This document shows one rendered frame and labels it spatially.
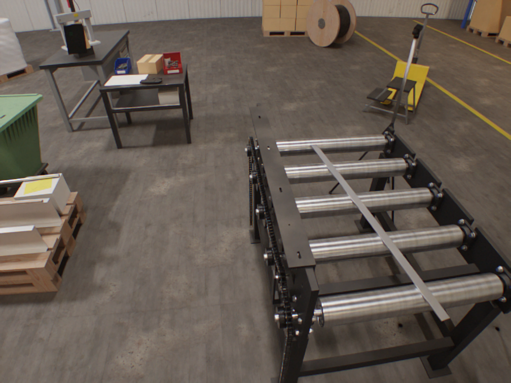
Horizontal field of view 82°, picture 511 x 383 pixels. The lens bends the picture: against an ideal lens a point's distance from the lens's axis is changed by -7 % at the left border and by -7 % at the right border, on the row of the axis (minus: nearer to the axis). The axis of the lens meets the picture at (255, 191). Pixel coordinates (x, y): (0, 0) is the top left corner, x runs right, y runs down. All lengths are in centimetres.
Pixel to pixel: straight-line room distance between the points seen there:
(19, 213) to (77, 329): 100
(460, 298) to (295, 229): 74
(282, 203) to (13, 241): 203
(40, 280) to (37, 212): 52
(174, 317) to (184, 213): 102
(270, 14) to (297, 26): 74
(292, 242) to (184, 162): 262
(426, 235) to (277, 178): 76
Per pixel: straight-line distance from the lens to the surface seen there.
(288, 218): 117
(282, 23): 872
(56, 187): 285
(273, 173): 138
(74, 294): 267
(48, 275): 261
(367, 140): 226
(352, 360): 183
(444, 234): 170
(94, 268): 275
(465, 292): 152
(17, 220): 295
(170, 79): 374
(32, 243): 267
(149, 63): 394
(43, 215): 281
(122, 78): 399
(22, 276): 276
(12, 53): 775
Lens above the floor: 198
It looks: 40 degrees down
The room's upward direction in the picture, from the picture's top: straight up
